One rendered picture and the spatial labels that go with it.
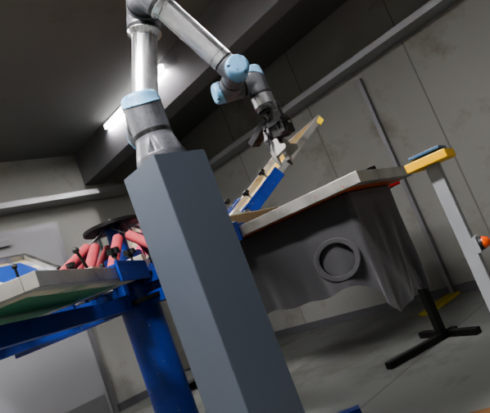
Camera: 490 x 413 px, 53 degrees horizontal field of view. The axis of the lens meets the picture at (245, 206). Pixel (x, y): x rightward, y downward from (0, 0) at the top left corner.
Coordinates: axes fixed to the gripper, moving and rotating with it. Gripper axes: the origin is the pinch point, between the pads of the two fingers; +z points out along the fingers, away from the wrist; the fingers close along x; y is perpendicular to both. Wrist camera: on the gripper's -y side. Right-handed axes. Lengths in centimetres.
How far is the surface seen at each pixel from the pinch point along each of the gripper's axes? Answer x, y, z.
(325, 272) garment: 4.9, -4.3, 39.2
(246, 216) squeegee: 18.7, -36.4, 7.4
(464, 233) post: 14, 40, 43
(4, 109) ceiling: 92, -288, -188
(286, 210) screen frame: -2.2, -4.9, 15.1
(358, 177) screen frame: -1.3, 22.7, 15.8
